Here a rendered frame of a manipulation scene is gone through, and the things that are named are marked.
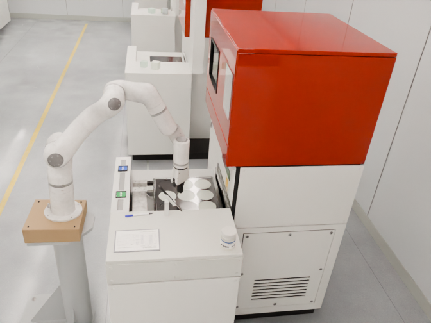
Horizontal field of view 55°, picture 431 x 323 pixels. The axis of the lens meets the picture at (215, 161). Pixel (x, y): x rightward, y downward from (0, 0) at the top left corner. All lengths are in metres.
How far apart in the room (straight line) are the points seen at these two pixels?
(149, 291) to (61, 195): 0.65
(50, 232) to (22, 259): 1.23
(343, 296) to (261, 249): 1.00
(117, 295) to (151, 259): 0.27
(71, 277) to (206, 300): 0.82
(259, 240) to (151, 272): 0.72
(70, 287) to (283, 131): 1.50
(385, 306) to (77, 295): 2.09
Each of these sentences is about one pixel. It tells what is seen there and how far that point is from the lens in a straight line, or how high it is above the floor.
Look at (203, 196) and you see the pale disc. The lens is 2.38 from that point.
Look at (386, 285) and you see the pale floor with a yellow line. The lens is 3.48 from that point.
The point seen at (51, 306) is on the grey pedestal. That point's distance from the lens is 2.89.
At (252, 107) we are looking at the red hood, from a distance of 1.92.
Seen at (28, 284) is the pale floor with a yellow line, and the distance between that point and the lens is 3.26.
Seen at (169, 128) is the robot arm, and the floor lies 1.37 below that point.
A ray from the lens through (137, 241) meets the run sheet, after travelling 1.99.
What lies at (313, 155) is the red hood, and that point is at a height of 1.28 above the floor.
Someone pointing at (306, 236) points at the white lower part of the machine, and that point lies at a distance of 2.48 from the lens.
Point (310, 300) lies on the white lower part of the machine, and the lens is 2.92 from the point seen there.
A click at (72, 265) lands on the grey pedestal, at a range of 2.49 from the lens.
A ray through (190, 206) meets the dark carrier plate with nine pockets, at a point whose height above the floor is 0.90.
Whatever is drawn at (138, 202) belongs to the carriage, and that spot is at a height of 0.88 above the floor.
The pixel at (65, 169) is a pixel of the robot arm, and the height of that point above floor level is 1.15.
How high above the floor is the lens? 2.31
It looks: 31 degrees down
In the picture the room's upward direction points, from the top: 5 degrees clockwise
